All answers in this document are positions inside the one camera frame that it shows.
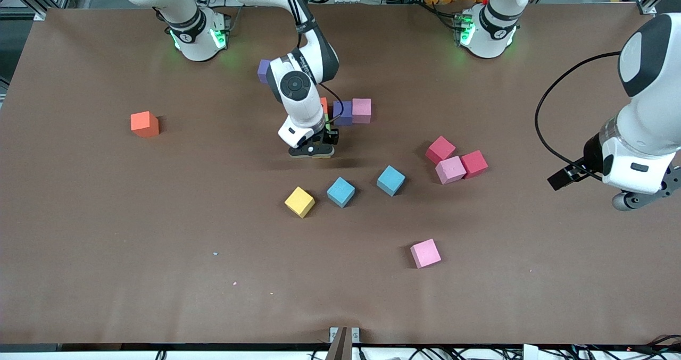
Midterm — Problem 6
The metal mount bracket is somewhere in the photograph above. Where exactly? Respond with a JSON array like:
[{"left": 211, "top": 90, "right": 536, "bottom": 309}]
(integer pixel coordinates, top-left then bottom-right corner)
[{"left": 329, "top": 326, "right": 361, "bottom": 360}]

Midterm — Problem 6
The paper table cover sheet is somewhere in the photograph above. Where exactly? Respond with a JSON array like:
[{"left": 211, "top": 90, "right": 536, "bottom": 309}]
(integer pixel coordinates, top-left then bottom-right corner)
[{"left": 0, "top": 3, "right": 681, "bottom": 346}]

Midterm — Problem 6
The blue foam cube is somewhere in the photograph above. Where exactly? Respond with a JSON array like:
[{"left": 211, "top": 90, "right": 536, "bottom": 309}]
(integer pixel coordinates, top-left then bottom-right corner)
[
  {"left": 376, "top": 165, "right": 406, "bottom": 197},
  {"left": 326, "top": 177, "right": 356, "bottom": 208}
]

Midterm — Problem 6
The red foam cube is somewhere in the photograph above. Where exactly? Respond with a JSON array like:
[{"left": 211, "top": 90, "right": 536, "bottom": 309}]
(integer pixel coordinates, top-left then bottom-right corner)
[
  {"left": 460, "top": 149, "right": 489, "bottom": 179},
  {"left": 427, "top": 136, "right": 457, "bottom": 165}
]

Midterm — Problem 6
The black cable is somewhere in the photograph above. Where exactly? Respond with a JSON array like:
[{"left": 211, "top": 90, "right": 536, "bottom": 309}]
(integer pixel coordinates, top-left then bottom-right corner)
[
  {"left": 279, "top": 0, "right": 345, "bottom": 124},
  {"left": 535, "top": 52, "right": 622, "bottom": 182}
]

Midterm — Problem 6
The dented pink foam cube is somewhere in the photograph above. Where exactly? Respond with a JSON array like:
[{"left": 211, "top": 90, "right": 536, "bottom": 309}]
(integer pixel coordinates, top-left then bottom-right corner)
[{"left": 435, "top": 156, "right": 467, "bottom": 185}]

